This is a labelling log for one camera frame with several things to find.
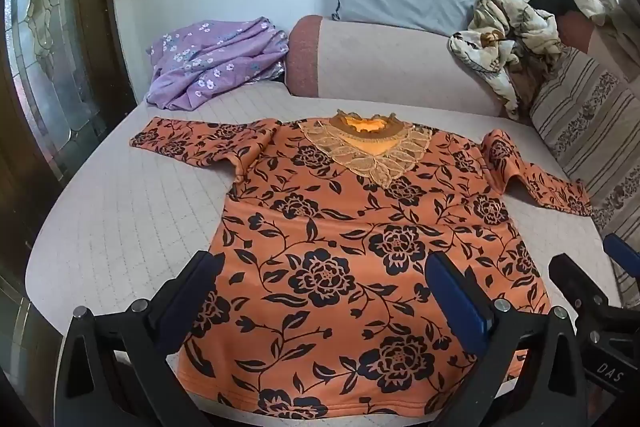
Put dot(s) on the orange black floral shirt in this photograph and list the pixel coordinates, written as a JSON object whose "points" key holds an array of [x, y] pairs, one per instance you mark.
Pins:
{"points": [[350, 227]]}

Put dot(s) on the beige striped patterned cushion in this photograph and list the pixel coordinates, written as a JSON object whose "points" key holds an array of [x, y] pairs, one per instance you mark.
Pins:
{"points": [[585, 117]]}

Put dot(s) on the black cloth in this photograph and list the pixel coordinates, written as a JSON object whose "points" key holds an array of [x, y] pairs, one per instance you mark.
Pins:
{"points": [[552, 2]]}

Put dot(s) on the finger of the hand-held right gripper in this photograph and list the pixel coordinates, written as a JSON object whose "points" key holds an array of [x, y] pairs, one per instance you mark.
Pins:
{"points": [[625, 254], [580, 289]]}

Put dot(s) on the wooden stained glass door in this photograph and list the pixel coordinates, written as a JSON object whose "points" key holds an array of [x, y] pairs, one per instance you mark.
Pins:
{"points": [[55, 72]]}

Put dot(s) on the purple floral cloth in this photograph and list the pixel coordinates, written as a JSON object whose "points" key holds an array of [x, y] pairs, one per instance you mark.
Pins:
{"points": [[215, 62]]}

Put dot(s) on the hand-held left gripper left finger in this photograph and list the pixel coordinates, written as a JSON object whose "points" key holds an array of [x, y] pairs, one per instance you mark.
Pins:
{"points": [[197, 278]]}

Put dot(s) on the cream brown floral blanket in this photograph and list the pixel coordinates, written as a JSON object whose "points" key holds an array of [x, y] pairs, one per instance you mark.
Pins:
{"points": [[505, 42]]}

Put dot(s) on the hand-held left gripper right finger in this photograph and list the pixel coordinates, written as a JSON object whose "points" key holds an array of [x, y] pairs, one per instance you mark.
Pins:
{"points": [[452, 294]]}

